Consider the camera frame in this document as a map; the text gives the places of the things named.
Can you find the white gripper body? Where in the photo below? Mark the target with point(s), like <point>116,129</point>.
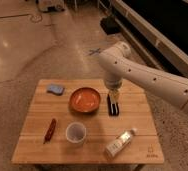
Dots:
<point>113,87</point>

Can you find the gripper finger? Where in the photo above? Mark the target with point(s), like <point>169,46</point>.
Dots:
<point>111,106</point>
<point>116,107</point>

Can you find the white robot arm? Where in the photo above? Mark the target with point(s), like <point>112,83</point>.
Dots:
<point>114,60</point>

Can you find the orange bowl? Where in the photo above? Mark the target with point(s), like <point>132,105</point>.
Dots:
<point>85,100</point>

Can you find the clear plastic bottle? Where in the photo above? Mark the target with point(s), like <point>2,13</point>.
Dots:
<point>118,144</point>

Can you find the clear plastic cup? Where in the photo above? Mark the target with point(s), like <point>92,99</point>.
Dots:
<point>76,133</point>

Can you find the wooden table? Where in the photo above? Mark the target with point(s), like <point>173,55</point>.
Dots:
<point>101,127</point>

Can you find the blue sponge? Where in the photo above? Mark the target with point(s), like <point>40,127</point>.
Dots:
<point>55,89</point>

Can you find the black bag on floor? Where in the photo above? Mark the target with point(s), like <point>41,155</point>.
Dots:
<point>109,26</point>

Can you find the white machine base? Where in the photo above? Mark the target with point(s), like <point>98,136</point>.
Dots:
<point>45,5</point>

